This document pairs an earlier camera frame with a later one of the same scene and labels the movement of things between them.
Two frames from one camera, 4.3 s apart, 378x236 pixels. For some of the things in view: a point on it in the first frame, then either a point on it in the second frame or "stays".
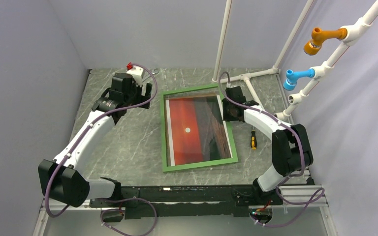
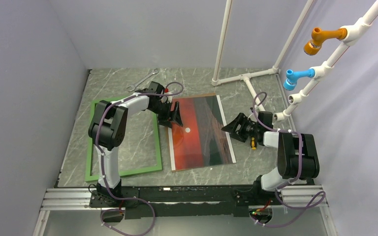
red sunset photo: x=196 y=132 stays
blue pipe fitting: x=290 y=82 stays
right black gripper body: x=227 y=114 -> x=251 y=129
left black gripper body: x=136 y=97 -> x=164 y=111
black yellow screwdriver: x=253 y=142 stays
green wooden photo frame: x=166 y=168 -> x=91 y=145
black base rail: x=148 y=202 stays
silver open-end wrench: x=156 y=71 stays
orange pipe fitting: x=313 y=46 stays
